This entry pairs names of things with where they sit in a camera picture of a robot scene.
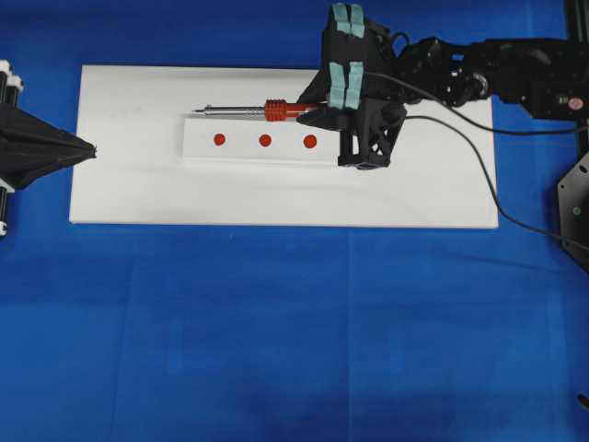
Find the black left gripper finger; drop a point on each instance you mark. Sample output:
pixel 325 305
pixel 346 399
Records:
pixel 24 162
pixel 19 126

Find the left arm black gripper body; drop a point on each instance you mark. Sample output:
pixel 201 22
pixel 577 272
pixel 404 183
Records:
pixel 11 88

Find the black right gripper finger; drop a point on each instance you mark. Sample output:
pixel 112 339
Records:
pixel 329 119
pixel 316 94

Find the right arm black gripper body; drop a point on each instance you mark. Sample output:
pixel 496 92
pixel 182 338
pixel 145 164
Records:
pixel 358 54

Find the red handled soldering iron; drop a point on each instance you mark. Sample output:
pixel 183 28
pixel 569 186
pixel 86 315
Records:
pixel 273 110

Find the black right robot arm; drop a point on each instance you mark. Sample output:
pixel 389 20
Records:
pixel 547 77

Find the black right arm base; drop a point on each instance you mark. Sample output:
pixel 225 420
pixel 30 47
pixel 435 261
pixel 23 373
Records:
pixel 573 210

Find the small white raised plate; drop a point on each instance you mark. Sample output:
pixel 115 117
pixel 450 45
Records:
pixel 226 142

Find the large white foam board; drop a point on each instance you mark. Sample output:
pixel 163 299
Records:
pixel 440 170

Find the blue table cloth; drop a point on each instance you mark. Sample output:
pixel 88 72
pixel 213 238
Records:
pixel 129 333

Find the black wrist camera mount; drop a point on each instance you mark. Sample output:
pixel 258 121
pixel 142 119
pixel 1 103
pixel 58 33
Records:
pixel 369 134

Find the black aluminium frame rail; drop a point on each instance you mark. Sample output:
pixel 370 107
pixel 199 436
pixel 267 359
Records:
pixel 576 12

